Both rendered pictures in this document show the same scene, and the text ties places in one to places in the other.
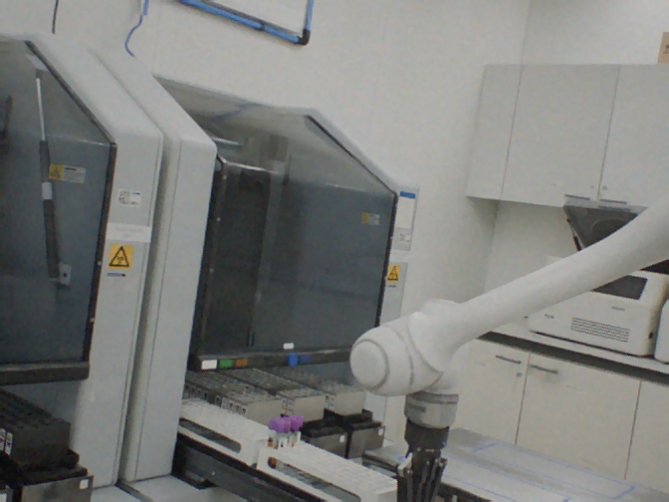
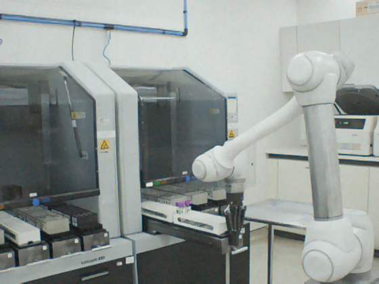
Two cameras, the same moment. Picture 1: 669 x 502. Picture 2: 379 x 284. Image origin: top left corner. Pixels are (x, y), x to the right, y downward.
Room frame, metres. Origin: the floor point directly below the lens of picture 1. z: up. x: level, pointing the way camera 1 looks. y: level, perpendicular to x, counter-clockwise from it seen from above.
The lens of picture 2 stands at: (-0.45, -0.25, 1.36)
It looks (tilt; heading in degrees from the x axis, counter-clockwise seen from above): 5 degrees down; 6
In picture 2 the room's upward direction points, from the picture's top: 1 degrees counter-clockwise
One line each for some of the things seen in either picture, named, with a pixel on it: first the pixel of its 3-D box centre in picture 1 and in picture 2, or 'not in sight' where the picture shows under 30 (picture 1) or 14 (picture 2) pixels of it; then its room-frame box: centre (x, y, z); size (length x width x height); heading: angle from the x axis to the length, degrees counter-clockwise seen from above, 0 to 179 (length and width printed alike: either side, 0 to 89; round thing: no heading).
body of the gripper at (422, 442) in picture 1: (424, 447); (235, 202); (1.43, -0.20, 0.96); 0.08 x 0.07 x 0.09; 139
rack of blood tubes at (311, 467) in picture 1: (329, 479); (202, 222); (1.56, -0.05, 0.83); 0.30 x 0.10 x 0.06; 49
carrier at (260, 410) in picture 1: (261, 413); (177, 203); (1.91, 0.11, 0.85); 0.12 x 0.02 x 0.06; 139
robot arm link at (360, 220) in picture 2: not in sight; (351, 239); (1.17, -0.64, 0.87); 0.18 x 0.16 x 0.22; 146
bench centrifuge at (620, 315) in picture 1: (620, 275); (357, 119); (3.90, -1.33, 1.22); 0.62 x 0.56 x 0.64; 137
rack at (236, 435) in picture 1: (220, 431); (159, 211); (1.77, 0.18, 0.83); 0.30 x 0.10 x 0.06; 49
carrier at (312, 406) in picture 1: (306, 407); (198, 199); (2.03, 0.01, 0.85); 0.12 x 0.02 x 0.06; 138
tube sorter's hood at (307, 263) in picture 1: (243, 219); (158, 121); (2.12, 0.24, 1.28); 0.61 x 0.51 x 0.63; 139
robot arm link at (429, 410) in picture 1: (430, 406); (235, 184); (1.43, -0.20, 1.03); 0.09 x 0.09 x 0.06
